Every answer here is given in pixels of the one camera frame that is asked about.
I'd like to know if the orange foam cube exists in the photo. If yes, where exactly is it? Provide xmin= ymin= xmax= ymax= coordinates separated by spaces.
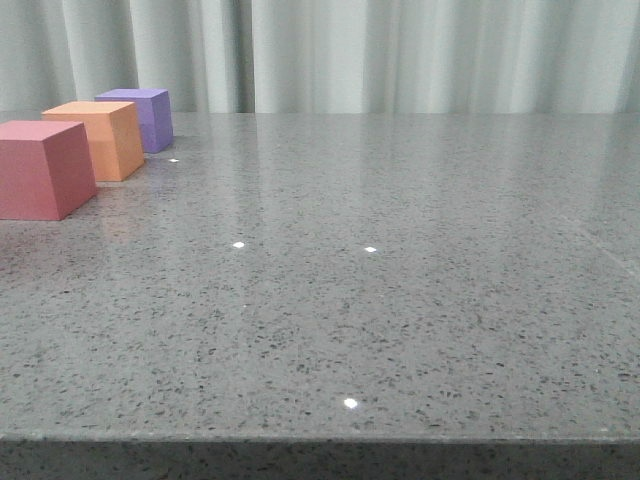
xmin=41 ymin=101 xmax=144 ymax=182

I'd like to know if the pale green curtain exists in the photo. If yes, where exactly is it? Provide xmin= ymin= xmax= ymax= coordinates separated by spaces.
xmin=1 ymin=1 xmax=639 ymax=113

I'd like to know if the purple foam cube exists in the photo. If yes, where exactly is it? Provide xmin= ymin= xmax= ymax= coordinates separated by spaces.
xmin=94 ymin=88 xmax=173 ymax=153

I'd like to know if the red foam cube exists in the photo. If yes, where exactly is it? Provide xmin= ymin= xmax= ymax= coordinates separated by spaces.
xmin=1 ymin=120 xmax=97 ymax=220

